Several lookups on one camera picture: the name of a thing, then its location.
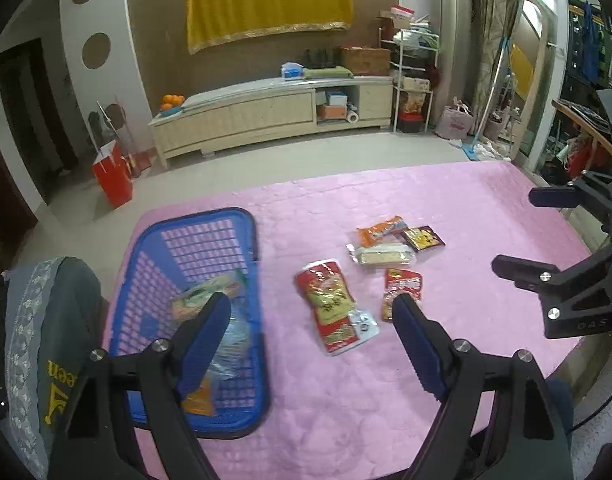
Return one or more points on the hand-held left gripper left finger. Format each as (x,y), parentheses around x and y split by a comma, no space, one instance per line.
(206,340)

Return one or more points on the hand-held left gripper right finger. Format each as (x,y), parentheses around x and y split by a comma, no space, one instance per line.
(421,350)

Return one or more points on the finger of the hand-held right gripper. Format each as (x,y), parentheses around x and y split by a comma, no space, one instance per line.
(526,269)
(551,196)

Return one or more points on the teal green snack packet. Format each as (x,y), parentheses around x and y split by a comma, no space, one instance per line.
(201,297)

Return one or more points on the orange yellow snack packet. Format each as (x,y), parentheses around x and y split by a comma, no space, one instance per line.
(201,401)

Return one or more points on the blue plastic basket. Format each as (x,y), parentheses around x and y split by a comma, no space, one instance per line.
(151,260)

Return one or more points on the small red snack packet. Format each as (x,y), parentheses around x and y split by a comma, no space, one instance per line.
(406,285)

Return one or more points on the wooden table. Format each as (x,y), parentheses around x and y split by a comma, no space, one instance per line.
(586,127)

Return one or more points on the pale green snack packet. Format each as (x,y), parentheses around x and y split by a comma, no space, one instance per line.
(386,256)

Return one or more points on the dark brown snack packet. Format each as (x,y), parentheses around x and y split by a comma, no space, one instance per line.
(423,239)

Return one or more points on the large red snack packet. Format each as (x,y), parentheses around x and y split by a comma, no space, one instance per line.
(326,300)

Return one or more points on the floor mop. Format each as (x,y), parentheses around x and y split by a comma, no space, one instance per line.
(488,95)

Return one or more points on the pink tablecloth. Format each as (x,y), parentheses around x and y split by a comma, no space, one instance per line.
(311,400)

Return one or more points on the pink tote bag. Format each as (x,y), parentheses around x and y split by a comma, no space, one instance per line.
(453,121)

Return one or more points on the arched floor mirror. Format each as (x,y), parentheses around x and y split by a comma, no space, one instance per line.
(548,60)

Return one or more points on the hanging clothes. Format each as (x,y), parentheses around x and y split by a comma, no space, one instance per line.
(591,45)

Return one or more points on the patterned curtain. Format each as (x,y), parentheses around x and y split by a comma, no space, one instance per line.
(493,40)

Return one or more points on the white storage rack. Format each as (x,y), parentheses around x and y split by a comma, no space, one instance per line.
(411,75)

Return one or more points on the standing air conditioner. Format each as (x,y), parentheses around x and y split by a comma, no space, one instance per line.
(458,35)

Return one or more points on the red paper bag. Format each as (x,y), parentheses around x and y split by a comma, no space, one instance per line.
(112,177)

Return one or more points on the white paper roll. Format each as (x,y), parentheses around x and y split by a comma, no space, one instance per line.
(352,117)

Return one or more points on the cream television cabinet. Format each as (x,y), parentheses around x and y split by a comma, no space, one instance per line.
(246,115)

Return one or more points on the cardboard box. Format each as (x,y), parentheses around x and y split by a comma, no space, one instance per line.
(364,60)

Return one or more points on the orange box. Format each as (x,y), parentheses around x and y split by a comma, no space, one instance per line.
(331,112)

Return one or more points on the broom and dustpan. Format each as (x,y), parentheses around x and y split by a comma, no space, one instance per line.
(108,125)

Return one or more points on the red white box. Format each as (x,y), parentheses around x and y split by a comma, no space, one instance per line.
(402,13)

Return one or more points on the blue white box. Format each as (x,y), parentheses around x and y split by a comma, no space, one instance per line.
(336,98)

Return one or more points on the pile of oranges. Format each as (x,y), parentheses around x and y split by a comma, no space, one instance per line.
(172,101)

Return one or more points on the folded green cloth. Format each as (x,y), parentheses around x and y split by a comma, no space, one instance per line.
(328,73)

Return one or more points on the black router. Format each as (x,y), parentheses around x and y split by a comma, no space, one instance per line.
(320,59)

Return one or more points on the dark doorway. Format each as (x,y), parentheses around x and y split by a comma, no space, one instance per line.
(36,120)

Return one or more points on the blue tissue box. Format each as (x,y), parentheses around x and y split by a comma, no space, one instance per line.
(292,71)

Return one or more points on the yellow cloth cover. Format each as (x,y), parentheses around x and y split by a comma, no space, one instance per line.
(266,2)

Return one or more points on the round brown wall disc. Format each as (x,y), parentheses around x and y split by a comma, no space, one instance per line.
(96,50)

